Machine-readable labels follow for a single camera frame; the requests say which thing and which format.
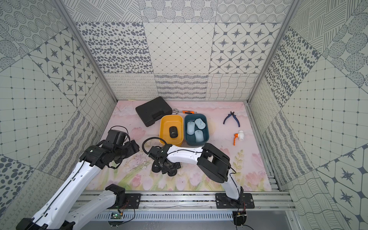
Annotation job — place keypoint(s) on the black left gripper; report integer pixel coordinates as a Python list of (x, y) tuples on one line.
[(131, 146)]

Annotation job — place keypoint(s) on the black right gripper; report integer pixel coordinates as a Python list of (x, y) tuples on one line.
[(164, 169)]

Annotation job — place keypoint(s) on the black mouse blue mice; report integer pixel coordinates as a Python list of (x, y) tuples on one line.
[(173, 132)]

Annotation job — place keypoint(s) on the large light blue mouse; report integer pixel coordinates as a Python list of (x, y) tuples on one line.
[(200, 123)]

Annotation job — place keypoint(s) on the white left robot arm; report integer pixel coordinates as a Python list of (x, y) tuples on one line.
[(56, 214)]

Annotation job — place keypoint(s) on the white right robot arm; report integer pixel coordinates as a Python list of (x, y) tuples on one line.
[(214, 164)]

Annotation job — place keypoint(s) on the yellow plastic storage box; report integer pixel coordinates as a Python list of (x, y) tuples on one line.
[(168, 121)]

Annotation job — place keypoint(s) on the teal plastic storage box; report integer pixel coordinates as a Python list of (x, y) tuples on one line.
[(190, 139)]

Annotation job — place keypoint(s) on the black right controller box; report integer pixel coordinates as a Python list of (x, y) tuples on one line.
[(239, 217)]

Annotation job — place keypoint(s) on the black plastic tool case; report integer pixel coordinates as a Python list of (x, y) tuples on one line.
[(153, 110)]

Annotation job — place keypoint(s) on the green circuit board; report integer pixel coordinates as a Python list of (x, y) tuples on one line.
[(115, 220)]

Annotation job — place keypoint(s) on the white orange plastic valve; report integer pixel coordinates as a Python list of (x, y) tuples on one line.
[(238, 136)]

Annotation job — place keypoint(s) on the aluminium front rail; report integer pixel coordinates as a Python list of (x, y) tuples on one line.
[(206, 201)]

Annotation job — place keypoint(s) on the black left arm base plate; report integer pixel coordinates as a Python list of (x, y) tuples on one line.
[(128, 201)]

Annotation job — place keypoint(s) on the white perforated cable tray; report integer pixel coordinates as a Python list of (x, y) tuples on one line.
[(215, 215)]

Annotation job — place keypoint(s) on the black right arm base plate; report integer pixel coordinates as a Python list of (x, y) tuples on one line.
[(245, 201)]

